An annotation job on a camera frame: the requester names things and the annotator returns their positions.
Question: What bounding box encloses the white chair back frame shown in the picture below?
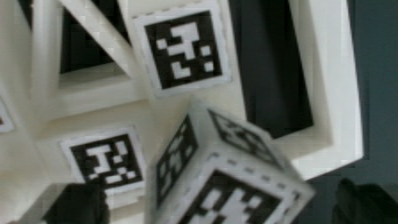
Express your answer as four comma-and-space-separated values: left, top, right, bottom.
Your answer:
0, 0, 246, 224

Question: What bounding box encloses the white tagged cube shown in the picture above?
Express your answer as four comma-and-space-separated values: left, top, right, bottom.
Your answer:
144, 101, 315, 224

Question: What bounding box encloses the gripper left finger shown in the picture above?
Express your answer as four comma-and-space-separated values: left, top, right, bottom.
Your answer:
24, 183, 111, 224

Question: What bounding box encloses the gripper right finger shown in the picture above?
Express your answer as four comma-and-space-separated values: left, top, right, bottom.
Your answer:
333, 178, 398, 224

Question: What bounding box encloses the white chair seat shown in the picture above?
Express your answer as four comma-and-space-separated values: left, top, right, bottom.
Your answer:
242, 0, 363, 179

